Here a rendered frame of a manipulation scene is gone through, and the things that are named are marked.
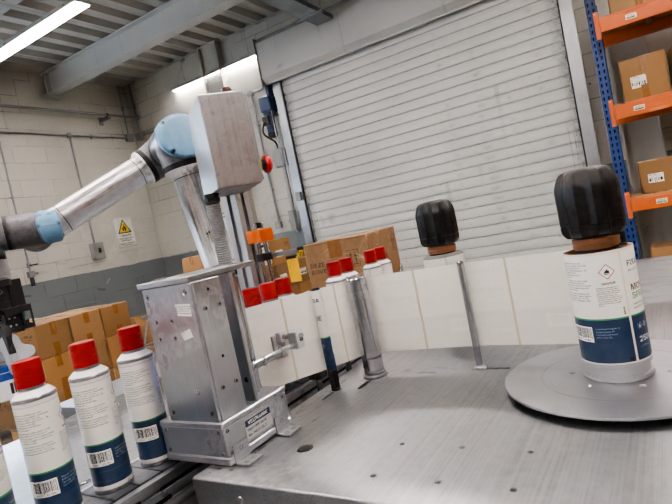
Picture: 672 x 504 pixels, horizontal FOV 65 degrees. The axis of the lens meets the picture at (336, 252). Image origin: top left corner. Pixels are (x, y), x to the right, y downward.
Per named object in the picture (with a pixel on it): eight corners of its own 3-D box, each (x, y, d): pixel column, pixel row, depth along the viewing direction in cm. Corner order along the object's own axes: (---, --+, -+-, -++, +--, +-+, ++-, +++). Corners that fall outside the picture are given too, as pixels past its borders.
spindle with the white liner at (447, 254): (473, 345, 105) (444, 197, 104) (432, 346, 110) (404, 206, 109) (486, 332, 113) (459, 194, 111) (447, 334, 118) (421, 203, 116)
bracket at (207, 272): (188, 282, 70) (187, 275, 70) (136, 290, 76) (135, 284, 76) (255, 264, 81) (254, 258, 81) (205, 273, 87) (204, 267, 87)
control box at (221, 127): (217, 189, 104) (196, 93, 103) (204, 199, 120) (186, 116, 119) (266, 181, 108) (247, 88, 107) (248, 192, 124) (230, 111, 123)
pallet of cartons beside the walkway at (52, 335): (154, 402, 449) (131, 299, 444) (65, 448, 376) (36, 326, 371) (66, 404, 507) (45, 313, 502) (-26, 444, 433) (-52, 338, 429)
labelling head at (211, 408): (230, 466, 71) (189, 279, 69) (167, 460, 78) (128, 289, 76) (292, 422, 82) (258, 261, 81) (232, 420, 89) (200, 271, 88)
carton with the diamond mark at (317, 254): (381, 313, 176) (365, 233, 175) (318, 320, 186) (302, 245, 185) (407, 294, 203) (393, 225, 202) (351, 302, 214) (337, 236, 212)
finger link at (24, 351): (46, 366, 114) (29, 327, 115) (19, 375, 109) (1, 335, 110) (40, 371, 115) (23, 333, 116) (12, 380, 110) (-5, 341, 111)
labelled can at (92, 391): (109, 497, 70) (73, 346, 69) (86, 493, 72) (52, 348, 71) (142, 477, 74) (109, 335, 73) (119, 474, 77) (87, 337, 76)
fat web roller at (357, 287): (380, 380, 95) (359, 278, 94) (359, 380, 98) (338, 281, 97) (391, 371, 99) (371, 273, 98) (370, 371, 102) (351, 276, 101)
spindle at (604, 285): (656, 383, 67) (616, 160, 66) (579, 383, 72) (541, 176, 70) (657, 360, 75) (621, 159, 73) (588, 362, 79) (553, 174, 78)
